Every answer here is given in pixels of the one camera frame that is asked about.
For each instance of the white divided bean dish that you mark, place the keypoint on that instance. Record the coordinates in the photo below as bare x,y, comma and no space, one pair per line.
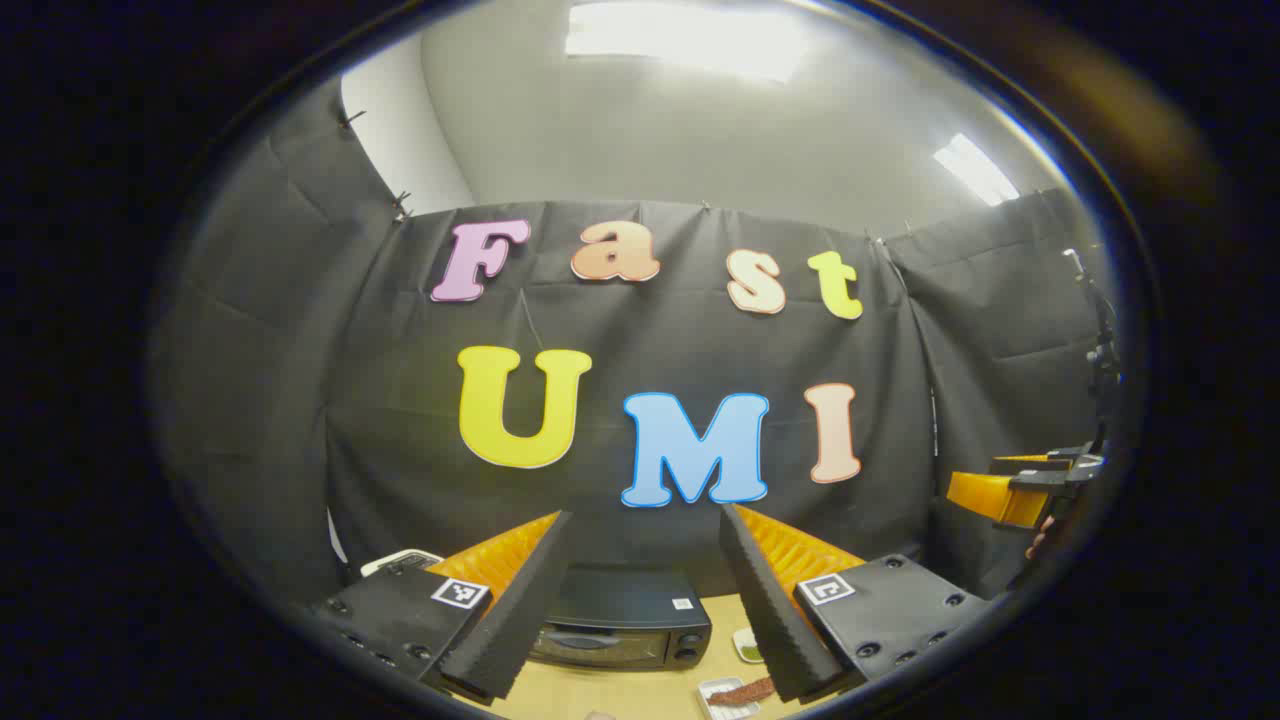
747,647

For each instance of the black electric oven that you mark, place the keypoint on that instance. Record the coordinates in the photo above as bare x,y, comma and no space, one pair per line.
620,600

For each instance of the black backdrop cloth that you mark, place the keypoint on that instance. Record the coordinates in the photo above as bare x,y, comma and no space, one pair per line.
640,340

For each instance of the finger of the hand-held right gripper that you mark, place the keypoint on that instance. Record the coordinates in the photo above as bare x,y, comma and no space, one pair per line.
985,495

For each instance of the white ribbed tray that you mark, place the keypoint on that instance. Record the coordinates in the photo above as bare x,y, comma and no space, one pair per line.
712,695

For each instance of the white toaster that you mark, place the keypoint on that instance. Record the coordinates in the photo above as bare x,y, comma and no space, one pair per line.
400,562

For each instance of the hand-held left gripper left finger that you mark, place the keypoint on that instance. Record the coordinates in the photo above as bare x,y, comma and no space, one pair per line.
520,610

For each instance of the brown meat strip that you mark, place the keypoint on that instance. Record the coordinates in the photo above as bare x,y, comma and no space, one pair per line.
750,690

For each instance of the dark equipment stand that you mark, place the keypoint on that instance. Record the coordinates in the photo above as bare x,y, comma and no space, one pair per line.
1100,340

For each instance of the narrow ceiling light panel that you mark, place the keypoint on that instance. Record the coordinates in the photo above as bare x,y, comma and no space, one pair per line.
975,170

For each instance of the large ceiling light panel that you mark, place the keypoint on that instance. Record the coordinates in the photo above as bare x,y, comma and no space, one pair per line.
690,35

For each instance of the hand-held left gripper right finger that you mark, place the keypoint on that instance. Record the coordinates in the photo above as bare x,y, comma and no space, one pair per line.
765,610

